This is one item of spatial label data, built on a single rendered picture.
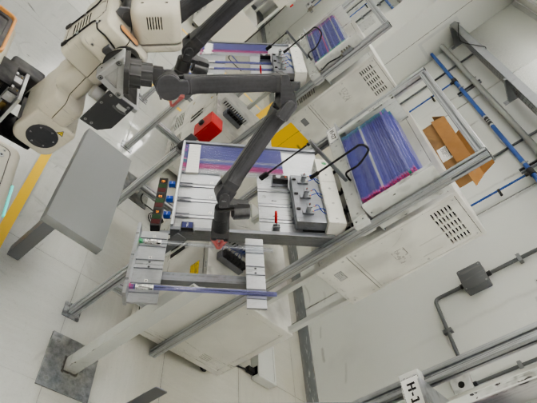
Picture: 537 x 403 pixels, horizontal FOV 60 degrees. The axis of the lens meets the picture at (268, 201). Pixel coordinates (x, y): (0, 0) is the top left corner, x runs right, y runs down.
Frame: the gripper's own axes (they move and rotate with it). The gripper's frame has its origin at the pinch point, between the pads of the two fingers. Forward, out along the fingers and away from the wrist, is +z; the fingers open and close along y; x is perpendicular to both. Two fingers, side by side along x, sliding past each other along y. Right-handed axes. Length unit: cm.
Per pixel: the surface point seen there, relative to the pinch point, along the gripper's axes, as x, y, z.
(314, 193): -44, 42, 3
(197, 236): 8.6, 17.0, 12.1
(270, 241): -22.7, 17.2, 12.3
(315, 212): -42, 28, 3
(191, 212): 12.4, 29.7, 10.1
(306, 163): -45, 75, 10
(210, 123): 8, 117, 16
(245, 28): -25, 487, 86
